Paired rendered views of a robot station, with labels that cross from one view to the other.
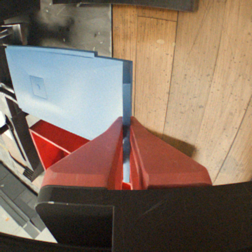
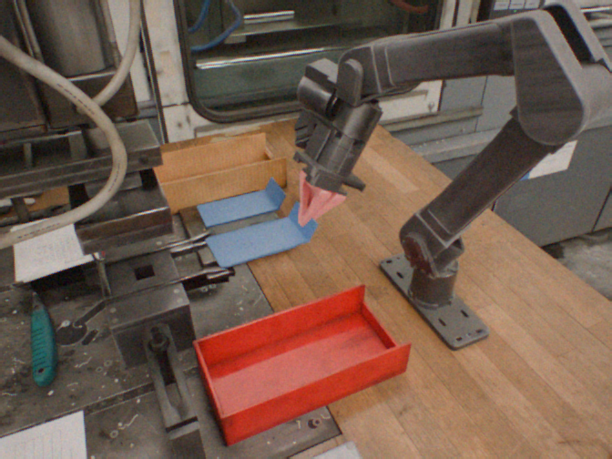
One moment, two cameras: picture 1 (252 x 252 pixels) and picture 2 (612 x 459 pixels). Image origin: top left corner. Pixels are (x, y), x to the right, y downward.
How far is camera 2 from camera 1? 80 cm
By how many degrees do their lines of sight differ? 100
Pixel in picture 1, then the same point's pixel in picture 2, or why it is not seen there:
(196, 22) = (296, 250)
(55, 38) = (198, 297)
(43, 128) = (212, 341)
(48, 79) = (251, 236)
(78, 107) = (275, 237)
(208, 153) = not seen: hidden behind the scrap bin
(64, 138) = (247, 331)
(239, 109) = (344, 266)
